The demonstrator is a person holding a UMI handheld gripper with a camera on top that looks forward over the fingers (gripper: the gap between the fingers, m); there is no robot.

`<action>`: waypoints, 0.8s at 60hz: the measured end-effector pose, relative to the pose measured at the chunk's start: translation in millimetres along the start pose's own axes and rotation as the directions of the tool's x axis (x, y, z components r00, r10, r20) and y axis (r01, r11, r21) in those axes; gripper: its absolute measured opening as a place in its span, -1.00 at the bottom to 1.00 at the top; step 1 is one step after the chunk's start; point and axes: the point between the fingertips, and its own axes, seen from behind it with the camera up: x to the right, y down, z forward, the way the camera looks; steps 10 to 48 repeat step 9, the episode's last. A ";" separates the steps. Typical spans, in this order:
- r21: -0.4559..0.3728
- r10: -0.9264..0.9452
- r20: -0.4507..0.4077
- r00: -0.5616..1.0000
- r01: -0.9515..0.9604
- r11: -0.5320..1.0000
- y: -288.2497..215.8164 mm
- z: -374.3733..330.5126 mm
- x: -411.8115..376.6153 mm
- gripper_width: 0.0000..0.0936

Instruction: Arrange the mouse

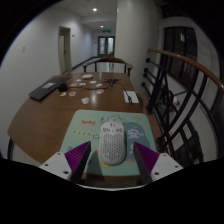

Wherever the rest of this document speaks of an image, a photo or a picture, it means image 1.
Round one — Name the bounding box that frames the white paper sheet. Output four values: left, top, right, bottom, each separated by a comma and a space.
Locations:
123, 90, 140, 104

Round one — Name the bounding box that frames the small black box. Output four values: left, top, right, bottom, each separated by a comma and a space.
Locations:
58, 83, 69, 93

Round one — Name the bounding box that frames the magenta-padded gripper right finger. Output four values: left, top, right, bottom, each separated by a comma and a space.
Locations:
133, 141, 184, 185

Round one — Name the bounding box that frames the white perforated computer mouse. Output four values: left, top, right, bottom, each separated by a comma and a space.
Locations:
99, 120, 127, 166

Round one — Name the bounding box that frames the glass double door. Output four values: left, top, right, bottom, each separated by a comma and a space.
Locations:
97, 35, 116, 57

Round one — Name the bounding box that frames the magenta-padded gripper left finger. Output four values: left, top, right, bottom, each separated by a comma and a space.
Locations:
39, 140, 92, 184

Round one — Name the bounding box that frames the mint green printed mouse pad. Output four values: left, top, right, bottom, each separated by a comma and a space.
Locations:
59, 109, 158, 177

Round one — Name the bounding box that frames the wooden armchair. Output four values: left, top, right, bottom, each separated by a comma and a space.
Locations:
82, 56, 134, 78

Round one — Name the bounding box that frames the dark window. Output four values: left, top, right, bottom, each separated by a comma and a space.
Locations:
162, 26, 198, 91

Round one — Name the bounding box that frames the white side door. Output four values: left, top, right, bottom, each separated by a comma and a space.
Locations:
58, 26, 72, 75

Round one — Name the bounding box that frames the black cable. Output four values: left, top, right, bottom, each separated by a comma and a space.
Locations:
66, 79, 133, 103

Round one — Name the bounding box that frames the dark bunch of keys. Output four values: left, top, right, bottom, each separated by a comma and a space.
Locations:
104, 77, 119, 85

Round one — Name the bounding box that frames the black railing with wooden handrail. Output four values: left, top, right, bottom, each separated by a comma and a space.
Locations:
141, 47, 224, 164

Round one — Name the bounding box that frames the black closed laptop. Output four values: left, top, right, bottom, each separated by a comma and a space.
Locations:
28, 76, 72, 102

